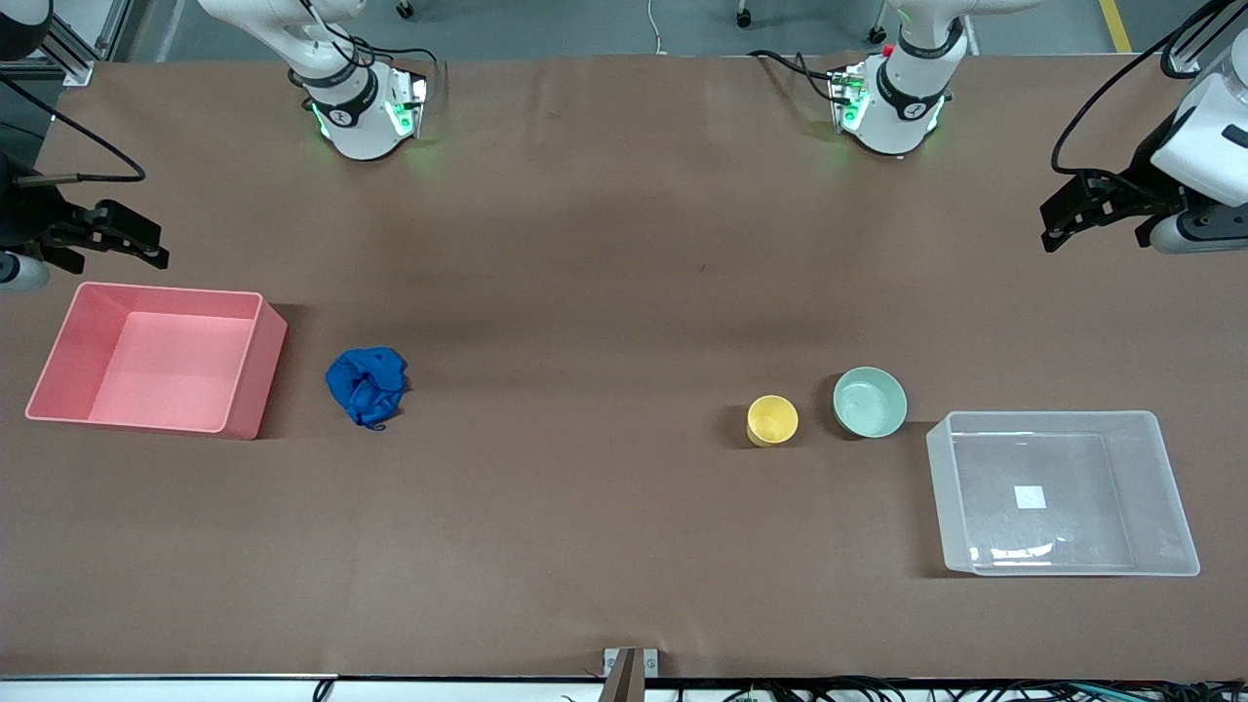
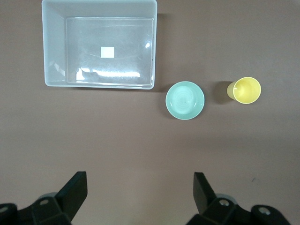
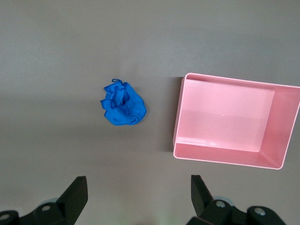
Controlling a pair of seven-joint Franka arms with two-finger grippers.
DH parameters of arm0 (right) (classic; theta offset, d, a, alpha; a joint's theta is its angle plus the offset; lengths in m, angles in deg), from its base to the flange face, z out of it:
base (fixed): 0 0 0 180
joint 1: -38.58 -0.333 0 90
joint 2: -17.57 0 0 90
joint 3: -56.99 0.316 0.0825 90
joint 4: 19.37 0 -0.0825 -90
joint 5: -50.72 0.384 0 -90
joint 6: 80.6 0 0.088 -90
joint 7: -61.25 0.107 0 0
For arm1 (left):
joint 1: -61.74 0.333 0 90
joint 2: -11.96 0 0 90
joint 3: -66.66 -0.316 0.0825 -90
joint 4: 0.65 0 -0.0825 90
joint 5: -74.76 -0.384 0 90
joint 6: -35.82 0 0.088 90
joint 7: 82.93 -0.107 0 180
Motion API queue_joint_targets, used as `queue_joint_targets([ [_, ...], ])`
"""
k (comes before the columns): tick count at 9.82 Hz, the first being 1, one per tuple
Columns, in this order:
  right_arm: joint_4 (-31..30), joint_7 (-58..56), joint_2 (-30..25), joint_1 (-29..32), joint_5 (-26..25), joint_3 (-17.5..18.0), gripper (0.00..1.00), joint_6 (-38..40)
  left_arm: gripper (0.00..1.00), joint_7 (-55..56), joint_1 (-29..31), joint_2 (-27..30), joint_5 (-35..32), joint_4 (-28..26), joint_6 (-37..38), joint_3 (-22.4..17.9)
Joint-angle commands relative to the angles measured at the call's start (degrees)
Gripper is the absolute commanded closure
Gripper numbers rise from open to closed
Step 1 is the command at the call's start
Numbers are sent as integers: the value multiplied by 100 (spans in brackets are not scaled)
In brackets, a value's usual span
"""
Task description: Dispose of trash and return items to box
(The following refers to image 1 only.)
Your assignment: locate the blue cloth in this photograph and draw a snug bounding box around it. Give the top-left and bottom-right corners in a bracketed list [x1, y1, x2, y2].
[326, 347, 410, 429]

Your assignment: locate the pale green bowl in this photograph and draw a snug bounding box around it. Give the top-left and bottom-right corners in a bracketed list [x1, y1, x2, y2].
[833, 367, 909, 439]

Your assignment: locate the yellow plastic cup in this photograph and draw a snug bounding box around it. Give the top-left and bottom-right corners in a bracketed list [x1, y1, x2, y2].
[747, 395, 800, 448]

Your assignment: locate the clear plastic storage box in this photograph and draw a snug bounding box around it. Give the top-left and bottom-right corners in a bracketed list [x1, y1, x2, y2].
[925, 410, 1201, 578]

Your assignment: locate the pink plastic bin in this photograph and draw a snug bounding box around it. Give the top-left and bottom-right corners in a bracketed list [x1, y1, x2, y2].
[24, 282, 289, 441]

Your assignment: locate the left base metal connector plate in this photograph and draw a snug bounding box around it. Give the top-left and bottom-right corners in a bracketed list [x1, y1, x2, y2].
[829, 66, 871, 135]

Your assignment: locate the base metal connector plate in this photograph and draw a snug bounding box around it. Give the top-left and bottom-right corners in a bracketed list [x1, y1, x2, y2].
[390, 70, 428, 139]
[829, 66, 871, 135]

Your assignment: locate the right base metal connector plate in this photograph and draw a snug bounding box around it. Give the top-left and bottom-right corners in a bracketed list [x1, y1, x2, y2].
[390, 70, 428, 139]

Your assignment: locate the brown table cover sheet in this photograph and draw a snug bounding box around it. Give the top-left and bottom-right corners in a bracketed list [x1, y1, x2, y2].
[0, 54, 1248, 681]

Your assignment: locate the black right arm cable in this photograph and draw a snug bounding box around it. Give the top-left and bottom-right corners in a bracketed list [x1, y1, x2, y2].
[0, 76, 147, 186]

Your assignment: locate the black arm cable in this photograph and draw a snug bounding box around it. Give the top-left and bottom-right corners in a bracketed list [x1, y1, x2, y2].
[0, 76, 147, 186]
[1051, 0, 1248, 196]

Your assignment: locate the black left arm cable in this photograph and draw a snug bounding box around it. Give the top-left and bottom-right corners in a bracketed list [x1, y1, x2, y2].
[1051, 0, 1248, 196]

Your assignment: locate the aluminium frame profile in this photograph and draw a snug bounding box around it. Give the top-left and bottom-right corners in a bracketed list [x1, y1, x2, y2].
[0, 0, 133, 87]

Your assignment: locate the black left base cable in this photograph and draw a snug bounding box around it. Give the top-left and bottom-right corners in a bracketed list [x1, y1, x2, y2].
[749, 49, 841, 104]

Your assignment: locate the black base cable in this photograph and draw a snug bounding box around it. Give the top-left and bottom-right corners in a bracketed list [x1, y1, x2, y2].
[749, 49, 841, 104]
[297, 0, 442, 98]

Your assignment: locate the black right base cable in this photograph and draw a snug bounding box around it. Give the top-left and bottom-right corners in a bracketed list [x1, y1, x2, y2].
[297, 0, 442, 98]

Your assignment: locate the white table frame rail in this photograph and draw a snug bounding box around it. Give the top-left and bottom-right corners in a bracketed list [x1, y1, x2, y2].
[0, 673, 1248, 702]

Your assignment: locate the black cable tangle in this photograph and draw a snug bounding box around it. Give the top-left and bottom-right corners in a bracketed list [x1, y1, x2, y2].
[721, 677, 1248, 702]

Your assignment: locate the metal camera pole bracket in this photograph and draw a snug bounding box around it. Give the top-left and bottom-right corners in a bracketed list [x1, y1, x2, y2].
[603, 647, 660, 702]

